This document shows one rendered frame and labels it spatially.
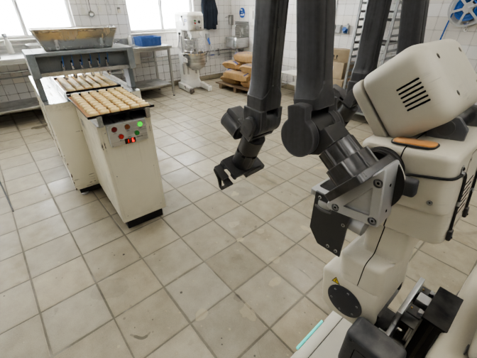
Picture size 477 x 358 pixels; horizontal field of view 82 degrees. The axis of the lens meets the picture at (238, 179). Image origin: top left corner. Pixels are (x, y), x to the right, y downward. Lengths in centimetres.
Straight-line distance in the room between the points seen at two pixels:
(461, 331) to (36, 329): 183
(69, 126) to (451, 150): 242
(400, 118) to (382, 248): 34
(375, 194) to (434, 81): 21
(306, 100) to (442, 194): 29
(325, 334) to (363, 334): 54
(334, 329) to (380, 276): 64
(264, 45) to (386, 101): 26
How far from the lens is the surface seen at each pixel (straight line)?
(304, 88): 53
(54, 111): 253
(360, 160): 51
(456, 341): 86
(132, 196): 212
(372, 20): 95
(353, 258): 80
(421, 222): 70
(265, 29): 59
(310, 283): 186
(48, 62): 255
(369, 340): 84
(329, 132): 51
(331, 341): 136
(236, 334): 164
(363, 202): 53
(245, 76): 553
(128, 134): 190
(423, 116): 59
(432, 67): 59
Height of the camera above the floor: 144
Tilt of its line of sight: 32 degrees down
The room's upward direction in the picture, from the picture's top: straight up
